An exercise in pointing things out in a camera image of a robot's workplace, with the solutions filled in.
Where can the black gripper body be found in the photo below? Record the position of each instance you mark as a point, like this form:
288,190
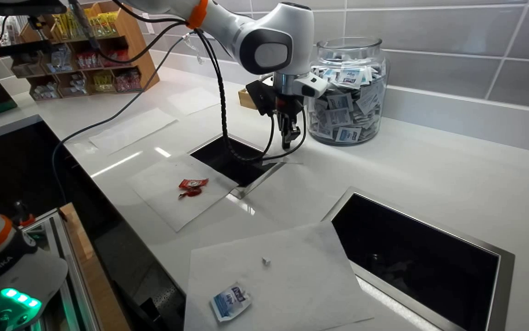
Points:
291,109

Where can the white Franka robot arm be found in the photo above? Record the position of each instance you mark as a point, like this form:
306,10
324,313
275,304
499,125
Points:
289,24

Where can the plain white paper napkin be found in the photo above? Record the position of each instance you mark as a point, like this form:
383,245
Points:
133,129
194,100

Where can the white napkin under red wrapper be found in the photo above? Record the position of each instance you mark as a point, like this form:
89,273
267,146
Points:
166,212

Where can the small wooden packet box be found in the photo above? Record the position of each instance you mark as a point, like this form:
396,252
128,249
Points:
247,100

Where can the glass jar of packets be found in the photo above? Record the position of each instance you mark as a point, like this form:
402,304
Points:
357,103

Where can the red candy wrapper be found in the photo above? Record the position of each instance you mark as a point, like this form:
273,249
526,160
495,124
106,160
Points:
192,186

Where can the tiny white crumb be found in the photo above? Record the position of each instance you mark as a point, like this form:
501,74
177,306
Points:
266,261

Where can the clear plastic sheet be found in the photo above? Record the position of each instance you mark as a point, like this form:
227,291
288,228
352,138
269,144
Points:
289,287

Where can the wooden tea organizer rack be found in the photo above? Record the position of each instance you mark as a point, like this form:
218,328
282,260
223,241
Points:
124,56

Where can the blue and white sugar packet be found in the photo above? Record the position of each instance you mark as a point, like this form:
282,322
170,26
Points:
231,302

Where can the wooden base board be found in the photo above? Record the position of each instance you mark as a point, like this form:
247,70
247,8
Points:
93,276

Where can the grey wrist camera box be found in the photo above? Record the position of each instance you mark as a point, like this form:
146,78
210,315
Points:
315,85

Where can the large steel trash chute frame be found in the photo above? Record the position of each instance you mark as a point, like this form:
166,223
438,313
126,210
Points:
504,276

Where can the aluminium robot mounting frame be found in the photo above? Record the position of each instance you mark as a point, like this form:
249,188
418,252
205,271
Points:
64,287

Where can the black camera stand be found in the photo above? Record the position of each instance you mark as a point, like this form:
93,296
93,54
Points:
27,6

